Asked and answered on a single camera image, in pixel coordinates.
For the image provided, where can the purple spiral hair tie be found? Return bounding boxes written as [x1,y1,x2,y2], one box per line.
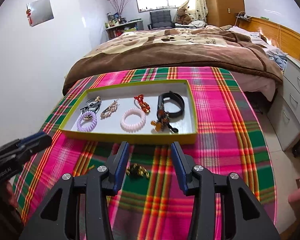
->
[76,110,97,133]

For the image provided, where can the black gold bead bracelet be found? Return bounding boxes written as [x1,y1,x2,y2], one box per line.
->
[125,163,150,180]

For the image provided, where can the grey hair ties bundle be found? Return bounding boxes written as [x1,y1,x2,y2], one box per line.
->
[84,96,102,112]

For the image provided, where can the gold rhinestone hair clip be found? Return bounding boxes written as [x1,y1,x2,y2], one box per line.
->
[100,99,119,120]

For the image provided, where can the pink spiral hair tie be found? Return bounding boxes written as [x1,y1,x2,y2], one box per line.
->
[120,107,147,133]

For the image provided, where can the amber bead bracelet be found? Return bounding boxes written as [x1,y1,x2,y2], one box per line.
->
[150,103,179,133]

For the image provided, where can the black smart watch band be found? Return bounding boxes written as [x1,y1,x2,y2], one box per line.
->
[157,91,185,119]

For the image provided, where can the red knotted cord charm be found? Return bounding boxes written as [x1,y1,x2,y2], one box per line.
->
[134,94,151,114]

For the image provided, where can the person's left hand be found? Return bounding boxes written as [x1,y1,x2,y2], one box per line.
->
[0,181,18,209]

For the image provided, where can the grey drawer cabinet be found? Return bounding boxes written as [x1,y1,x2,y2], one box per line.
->
[268,55,300,151]

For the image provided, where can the yellow green shallow box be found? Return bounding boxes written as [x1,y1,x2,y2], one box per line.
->
[59,80,198,145]

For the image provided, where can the white desk with clutter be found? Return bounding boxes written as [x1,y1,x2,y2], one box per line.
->
[106,19,144,40]

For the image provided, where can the brown fleece blanket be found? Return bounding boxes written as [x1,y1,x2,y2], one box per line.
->
[62,25,283,94]

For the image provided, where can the wooden headboard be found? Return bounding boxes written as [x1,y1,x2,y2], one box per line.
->
[238,17,300,61]

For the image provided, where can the dark grey chair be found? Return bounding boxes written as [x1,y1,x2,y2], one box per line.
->
[148,10,175,30]

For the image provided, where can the brown teddy bear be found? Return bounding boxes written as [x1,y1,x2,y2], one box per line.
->
[175,7,192,25]

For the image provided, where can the wooden wardrobe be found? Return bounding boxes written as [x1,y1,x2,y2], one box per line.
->
[206,0,245,27]

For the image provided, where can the grey wall panel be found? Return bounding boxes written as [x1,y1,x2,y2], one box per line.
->
[26,0,54,27]

